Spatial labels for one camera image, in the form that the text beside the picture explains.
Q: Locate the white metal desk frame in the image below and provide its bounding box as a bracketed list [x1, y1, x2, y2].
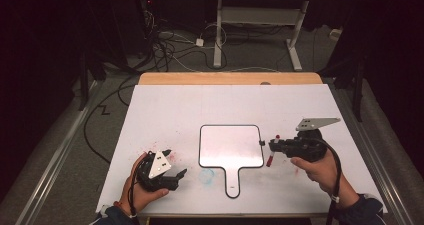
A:
[199, 0, 355, 72]

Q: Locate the white table mat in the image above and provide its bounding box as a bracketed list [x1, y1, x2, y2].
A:
[95, 83, 389, 216]

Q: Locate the black floor cable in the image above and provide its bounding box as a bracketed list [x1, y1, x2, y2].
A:
[83, 74, 141, 164]

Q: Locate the person's left hand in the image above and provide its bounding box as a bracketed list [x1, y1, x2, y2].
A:
[120, 152, 170, 216]

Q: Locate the right hand-held gripper cable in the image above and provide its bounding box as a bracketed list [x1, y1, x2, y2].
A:
[316, 137, 343, 225]

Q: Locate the hand-held gripper cable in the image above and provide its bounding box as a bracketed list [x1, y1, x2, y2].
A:
[127, 156, 141, 225]
[316, 137, 343, 225]

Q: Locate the white paddle-shaped whiteboard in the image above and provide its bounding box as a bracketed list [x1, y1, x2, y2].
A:
[198, 124, 266, 199]

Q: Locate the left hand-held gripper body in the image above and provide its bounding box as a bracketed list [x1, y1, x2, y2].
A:
[136, 150, 179, 193]

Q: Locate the white box on floor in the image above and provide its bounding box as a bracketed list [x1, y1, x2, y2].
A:
[329, 28, 344, 41]

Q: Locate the tangle of floor cables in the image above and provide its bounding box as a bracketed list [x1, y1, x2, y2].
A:
[139, 0, 229, 73]

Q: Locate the person's right hand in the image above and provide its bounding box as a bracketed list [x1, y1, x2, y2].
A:
[290, 149, 348, 199]

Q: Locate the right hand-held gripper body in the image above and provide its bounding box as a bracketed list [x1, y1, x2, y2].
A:
[282, 117, 342, 163]

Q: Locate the left hand-held gripper cable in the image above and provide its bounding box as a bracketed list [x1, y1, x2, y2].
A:
[127, 156, 141, 225]

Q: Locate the black metal stand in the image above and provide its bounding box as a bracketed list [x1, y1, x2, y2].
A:
[333, 51, 368, 123]
[77, 49, 108, 112]

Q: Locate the red whiteboard marker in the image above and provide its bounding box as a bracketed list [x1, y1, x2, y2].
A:
[265, 134, 281, 168]

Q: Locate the wooden table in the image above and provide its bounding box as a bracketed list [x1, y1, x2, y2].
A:
[138, 72, 378, 219]

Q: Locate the aluminium floor rail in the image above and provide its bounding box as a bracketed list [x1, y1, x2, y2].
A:
[14, 80, 102, 225]
[329, 84, 415, 225]

